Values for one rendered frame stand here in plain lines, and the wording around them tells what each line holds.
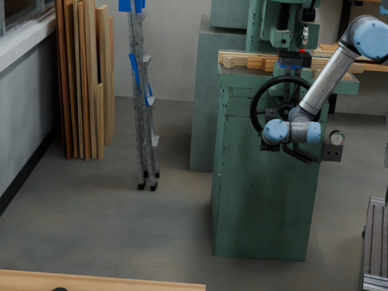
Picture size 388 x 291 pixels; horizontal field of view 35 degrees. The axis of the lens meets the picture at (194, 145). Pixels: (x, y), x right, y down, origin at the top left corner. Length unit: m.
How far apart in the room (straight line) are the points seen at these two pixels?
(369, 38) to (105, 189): 1.99
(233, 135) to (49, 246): 1.03
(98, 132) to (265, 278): 1.57
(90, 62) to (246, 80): 1.40
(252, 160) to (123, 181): 1.14
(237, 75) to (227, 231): 0.75
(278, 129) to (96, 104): 2.00
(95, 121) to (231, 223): 1.38
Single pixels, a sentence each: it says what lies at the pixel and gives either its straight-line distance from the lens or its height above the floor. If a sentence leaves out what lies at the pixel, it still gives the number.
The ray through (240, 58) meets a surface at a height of 0.93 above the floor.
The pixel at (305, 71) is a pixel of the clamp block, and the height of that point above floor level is 0.95.
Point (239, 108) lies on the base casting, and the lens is 2.66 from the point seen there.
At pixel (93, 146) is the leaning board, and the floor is 0.08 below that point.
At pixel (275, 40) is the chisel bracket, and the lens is 2.72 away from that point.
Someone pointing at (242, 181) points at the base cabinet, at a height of 0.40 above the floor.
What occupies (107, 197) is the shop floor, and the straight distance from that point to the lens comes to 3.47.
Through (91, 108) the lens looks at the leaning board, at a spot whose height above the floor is 0.33.
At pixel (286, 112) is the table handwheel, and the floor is 0.81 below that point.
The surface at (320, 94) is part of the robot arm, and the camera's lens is 2.24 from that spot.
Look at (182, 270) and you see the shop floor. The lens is 2.85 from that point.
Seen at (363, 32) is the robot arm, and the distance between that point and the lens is 2.05.
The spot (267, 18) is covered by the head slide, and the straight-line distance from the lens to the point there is 2.83.
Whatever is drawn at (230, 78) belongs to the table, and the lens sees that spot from 2.62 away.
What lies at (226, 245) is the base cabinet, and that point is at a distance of 2.94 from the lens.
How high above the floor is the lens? 1.56
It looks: 22 degrees down
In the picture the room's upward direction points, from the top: 4 degrees clockwise
